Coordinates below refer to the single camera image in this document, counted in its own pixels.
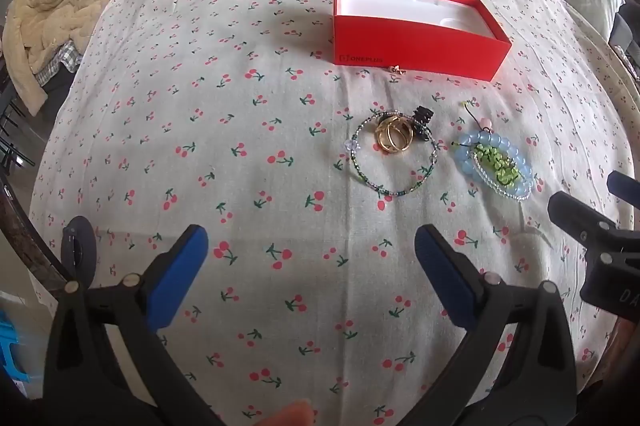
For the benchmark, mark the black hair claw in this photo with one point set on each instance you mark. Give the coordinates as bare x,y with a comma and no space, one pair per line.
422,116

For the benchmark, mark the small gold earring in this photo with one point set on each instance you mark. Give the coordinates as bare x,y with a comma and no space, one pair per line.
397,68

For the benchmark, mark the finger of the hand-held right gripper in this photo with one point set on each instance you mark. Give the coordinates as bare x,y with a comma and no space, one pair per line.
575,216
617,182

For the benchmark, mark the blue plastic stool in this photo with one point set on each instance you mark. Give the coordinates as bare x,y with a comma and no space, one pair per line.
15,351

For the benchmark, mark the red cardboard box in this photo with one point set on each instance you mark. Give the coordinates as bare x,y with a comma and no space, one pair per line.
415,51

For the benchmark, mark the cherry print tablecloth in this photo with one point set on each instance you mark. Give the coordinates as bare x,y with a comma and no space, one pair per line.
250,156

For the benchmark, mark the black chair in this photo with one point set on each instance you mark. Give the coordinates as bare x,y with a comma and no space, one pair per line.
10,126

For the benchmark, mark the person's left hand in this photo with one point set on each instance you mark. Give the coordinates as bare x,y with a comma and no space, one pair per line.
292,415

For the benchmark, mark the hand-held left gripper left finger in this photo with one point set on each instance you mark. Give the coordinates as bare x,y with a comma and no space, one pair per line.
182,268

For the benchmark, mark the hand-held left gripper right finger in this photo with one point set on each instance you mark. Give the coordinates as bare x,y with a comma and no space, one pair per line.
442,271

